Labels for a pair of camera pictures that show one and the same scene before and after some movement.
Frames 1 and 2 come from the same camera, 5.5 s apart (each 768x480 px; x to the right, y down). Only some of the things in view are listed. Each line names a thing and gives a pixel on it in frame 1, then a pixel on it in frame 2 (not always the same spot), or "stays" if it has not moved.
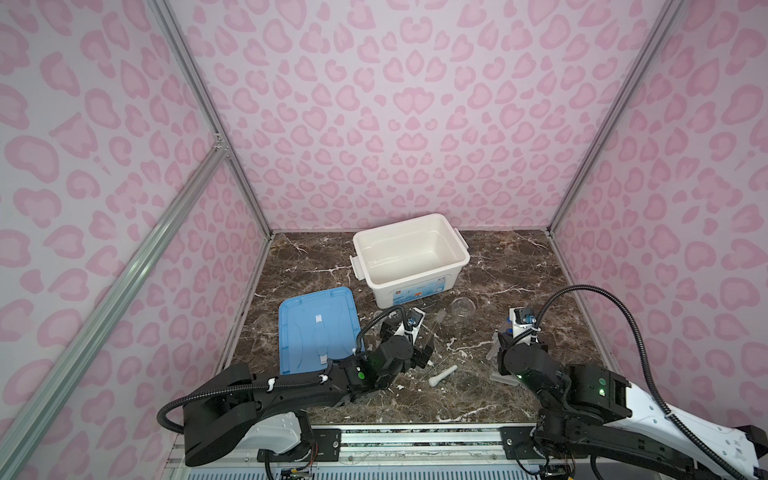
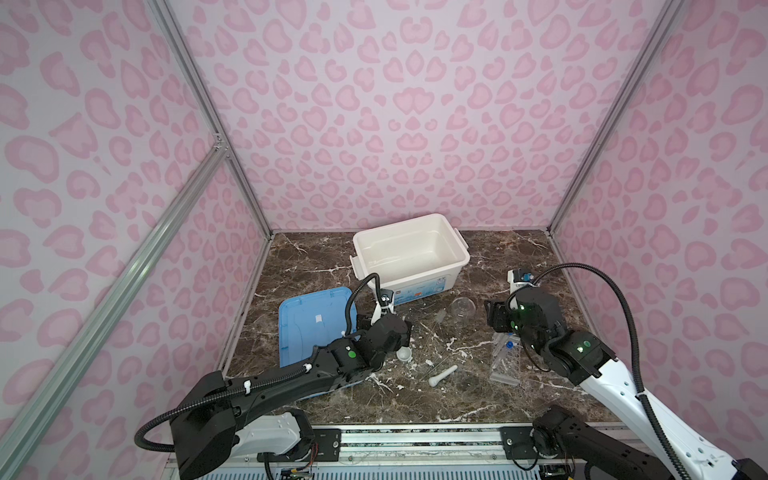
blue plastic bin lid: (316, 328) stays
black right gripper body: (501, 358) to (506, 320)
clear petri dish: (462, 307) stays
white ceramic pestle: (433, 381) stays
